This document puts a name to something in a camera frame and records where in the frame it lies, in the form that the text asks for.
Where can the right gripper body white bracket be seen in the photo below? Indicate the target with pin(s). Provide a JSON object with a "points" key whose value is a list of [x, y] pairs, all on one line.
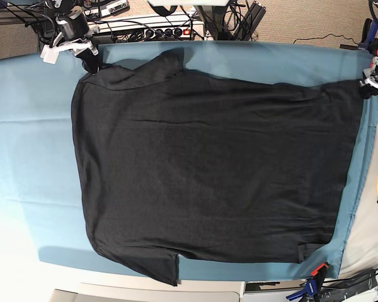
{"points": [[50, 54]]}

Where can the dark grey T-shirt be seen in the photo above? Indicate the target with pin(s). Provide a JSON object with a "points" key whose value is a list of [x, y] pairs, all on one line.
{"points": [[176, 162]]}

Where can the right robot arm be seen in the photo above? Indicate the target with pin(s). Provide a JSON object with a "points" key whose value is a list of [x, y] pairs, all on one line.
{"points": [[73, 34]]}

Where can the orange black clamp upper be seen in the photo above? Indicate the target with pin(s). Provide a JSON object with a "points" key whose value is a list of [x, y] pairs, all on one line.
{"points": [[373, 50]]}

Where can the white power strip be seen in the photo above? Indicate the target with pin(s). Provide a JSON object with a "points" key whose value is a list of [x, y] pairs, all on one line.
{"points": [[190, 30]]}

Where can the teal table cloth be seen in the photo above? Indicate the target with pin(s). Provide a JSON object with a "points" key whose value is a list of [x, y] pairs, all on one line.
{"points": [[41, 217]]}

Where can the blue orange clamp lower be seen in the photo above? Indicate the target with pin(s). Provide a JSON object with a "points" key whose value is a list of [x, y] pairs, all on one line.
{"points": [[312, 287]]}

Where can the white tray bottom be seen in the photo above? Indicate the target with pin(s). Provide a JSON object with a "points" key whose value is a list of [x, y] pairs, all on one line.
{"points": [[92, 292]]}

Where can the blue handled clamp top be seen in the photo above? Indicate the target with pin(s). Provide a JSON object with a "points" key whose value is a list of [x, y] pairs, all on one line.
{"points": [[369, 40]]}

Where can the black bag with cables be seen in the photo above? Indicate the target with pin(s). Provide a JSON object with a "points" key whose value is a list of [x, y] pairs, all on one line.
{"points": [[342, 289]]}

